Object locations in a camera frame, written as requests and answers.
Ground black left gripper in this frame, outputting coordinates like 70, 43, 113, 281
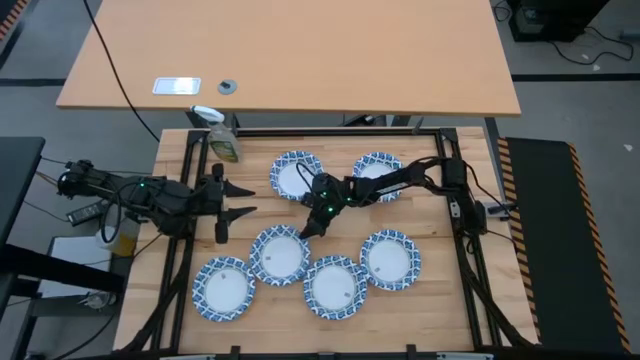
197, 162, 259, 246

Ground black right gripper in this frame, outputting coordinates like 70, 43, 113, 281
298, 172, 349, 240

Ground blue patterned paper plate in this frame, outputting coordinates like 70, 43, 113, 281
352, 151, 404, 204
303, 255, 369, 321
191, 256, 257, 323
248, 224, 312, 288
359, 228, 423, 292
269, 150, 325, 203

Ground clear spray bottle white trigger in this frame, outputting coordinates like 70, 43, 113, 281
190, 104, 243, 164

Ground clear bottle yellow liquid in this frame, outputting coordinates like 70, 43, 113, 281
95, 215, 142, 257

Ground white rectangular desk label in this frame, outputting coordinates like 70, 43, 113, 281
151, 76, 203, 96

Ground black power adapter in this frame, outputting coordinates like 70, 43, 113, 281
66, 200, 109, 226

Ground large tan wooden desk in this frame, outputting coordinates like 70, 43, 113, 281
55, 0, 522, 118

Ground white flat board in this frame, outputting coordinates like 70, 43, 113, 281
38, 236, 132, 300

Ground small grey device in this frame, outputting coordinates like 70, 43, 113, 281
478, 199, 518, 217

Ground black metal beam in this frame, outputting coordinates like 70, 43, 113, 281
0, 243, 126, 295

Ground black side table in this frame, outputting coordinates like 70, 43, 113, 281
0, 136, 47, 244

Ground black mat hazard stripes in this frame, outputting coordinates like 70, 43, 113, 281
496, 136, 633, 355

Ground black equipment box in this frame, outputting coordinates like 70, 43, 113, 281
506, 0, 612, 44

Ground black aluminium table frame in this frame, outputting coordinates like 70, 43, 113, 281
119, 126, 540, 360

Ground long black cable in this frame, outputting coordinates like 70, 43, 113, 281
81, 0, 161, 143

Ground black floor cable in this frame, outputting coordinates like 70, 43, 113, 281
548, 25, 637, 67

